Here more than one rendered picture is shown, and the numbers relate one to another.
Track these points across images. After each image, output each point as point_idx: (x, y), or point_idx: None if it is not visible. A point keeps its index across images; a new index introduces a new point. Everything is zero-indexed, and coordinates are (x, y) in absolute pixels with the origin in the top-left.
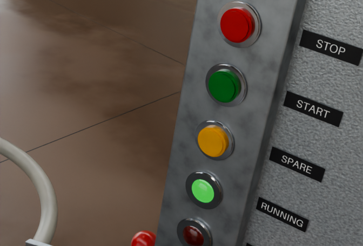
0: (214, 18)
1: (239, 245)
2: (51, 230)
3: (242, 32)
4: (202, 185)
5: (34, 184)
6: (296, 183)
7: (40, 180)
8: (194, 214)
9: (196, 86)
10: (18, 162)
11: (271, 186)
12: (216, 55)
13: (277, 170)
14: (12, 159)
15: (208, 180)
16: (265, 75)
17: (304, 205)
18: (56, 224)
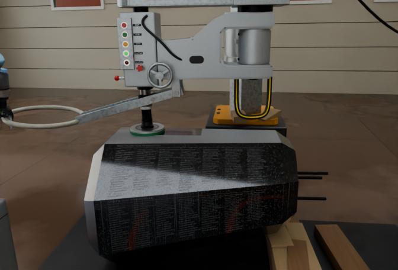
0: (120, 25)
1: (134, 61)
2: None
3: (125, 25)
4: (125, 52)
5: (72, 110)
6: (138, 47)
7: (74, 108)
8: (125, 58)
9: (120, 37)
10: (64, 108)
11: (135, 49)
12: (122, 31)
13: (135, 46)
14: (61, 108)
15: (126, 51)
16: (130, 31)
17: (141, 50)
18: None
